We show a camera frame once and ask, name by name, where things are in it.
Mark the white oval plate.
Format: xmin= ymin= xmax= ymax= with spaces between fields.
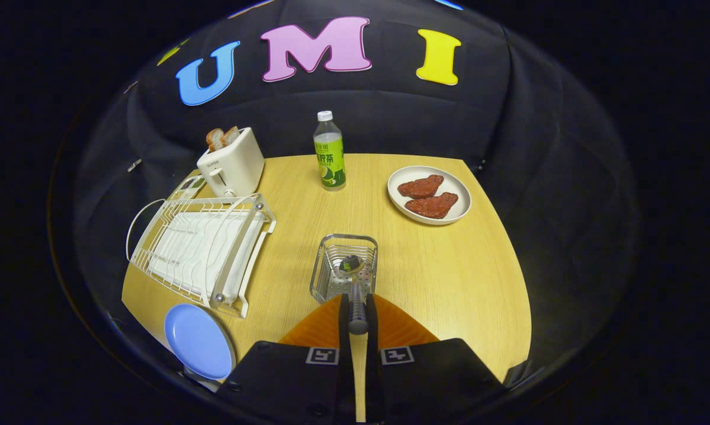
xmin=387 ymin=165 xmax=472 ymax=226

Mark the metal spoon with striped handle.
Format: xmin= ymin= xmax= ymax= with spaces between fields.
xmin=338 ymin=255 xmax=370 ymax=335

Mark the white divided condiment dish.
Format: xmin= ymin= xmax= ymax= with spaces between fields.
xmin=167 ymin=174 xmax=207 ymax=201

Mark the white toaster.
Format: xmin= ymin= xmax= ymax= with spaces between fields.
xmin=197 ymin=127 xmax=266 ymax=198

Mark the black metal frame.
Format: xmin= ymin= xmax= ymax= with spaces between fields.
xmin=504 ymin=359 xmax=546 ymax=389

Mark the green label drink bottle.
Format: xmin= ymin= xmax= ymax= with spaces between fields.
xmin=313 ymin=110 xmax=347 ymax=192

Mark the white wire dish rack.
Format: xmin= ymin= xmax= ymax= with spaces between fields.
xmin=126 ymin=193 xmax=277 ymax=319

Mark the metal wire basket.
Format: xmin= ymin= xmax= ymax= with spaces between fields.
xmin=309 ymin=234 xmax=379 ymax=305

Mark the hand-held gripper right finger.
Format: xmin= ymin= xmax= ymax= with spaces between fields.
xmin=364 ymin=293 xmax=506 ymax=424

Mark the blue plate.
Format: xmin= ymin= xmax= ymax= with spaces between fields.
xmin=164 ymin=303 xmax=237 ymax=381

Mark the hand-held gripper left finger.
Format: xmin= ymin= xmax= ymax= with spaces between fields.
xmin=216 ymin=293 xmax=356 ymax=425

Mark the red meat piece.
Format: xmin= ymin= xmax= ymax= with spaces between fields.
xmin=404 ymin=192 xmax=459 ymax=220
xmin=397 ymin=174 xmax=445 ymax=200

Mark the black backdrop cloth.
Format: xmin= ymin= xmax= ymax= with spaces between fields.
xmin=48 ymin=0 xmax=645 ymax=384

